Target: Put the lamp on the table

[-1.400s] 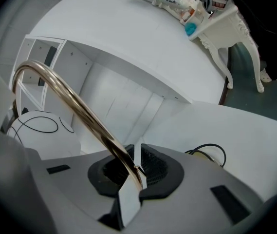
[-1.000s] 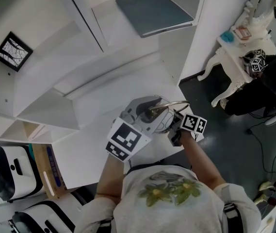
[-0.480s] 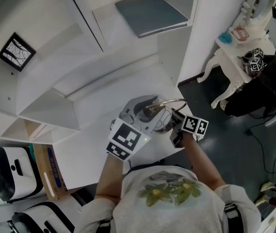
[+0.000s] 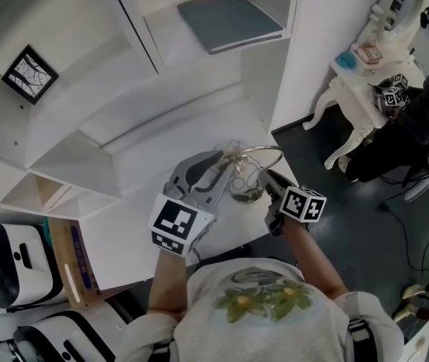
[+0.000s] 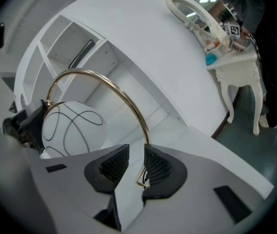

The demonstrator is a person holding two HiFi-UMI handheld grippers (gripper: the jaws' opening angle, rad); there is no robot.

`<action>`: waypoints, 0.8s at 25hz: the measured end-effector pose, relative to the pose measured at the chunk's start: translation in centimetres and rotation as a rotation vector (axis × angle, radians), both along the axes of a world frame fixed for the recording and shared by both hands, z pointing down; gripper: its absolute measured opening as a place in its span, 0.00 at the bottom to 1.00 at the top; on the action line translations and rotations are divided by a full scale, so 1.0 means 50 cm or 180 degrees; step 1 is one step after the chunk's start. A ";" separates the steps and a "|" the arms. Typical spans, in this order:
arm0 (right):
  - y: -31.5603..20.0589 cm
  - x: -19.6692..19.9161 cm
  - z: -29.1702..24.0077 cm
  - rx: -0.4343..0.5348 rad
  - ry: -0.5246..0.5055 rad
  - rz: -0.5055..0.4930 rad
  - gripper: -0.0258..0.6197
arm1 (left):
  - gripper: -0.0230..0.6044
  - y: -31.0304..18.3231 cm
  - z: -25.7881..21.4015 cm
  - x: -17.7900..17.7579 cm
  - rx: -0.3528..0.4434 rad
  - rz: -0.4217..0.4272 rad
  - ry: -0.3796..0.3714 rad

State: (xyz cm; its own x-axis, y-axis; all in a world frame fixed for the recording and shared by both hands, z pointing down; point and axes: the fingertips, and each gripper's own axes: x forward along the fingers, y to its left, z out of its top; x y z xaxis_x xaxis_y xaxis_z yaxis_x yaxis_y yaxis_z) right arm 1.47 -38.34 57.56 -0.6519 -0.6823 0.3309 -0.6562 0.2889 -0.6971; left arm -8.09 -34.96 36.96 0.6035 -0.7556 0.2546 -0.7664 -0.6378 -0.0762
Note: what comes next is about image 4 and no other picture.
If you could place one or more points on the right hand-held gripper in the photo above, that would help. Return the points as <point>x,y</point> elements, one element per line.
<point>302,206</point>

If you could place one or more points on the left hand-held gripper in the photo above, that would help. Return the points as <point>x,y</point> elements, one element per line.
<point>178,221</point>

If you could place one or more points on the person's left forearm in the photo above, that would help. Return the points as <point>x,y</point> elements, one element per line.
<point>167,281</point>

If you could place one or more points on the person's right forearm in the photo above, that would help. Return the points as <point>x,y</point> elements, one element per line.
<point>314,262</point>

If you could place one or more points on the white ornate dressing table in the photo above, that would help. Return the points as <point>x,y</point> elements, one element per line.
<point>361,100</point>

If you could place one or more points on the white shelf unit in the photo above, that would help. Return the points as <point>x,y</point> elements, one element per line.
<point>86,157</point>

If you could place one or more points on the white flower print shirt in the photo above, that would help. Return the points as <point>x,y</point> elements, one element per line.
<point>274,323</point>

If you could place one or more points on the blue fluffy puff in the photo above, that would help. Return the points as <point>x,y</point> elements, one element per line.
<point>347,59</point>

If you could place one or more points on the brown cardboard box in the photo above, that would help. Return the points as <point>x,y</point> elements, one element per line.
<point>74,262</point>

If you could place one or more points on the white tray with orange items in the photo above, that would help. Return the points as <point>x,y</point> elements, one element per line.
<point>368,53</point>

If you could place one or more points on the pale yellow shoe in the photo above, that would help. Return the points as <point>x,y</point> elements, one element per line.
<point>405,312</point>
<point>413,291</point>

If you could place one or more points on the white black appliance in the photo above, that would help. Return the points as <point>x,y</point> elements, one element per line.
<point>71,334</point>
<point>22,266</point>

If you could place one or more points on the black framed picture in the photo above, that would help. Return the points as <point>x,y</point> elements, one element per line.
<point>29,74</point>

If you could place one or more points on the white oval vanity mirror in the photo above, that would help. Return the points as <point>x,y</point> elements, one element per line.
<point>417,13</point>

